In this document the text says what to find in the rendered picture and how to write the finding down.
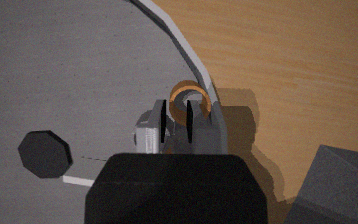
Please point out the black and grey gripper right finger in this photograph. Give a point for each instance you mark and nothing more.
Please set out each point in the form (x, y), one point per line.
(203, 136)

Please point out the bronze bushing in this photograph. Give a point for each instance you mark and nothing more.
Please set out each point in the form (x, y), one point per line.
(180, 116)
(168, 151)

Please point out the grey metal bushing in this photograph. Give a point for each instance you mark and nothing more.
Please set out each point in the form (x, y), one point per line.
(176, 146)
(167, 140)

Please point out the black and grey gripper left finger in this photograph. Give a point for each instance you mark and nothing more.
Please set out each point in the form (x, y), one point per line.
(150, 135)

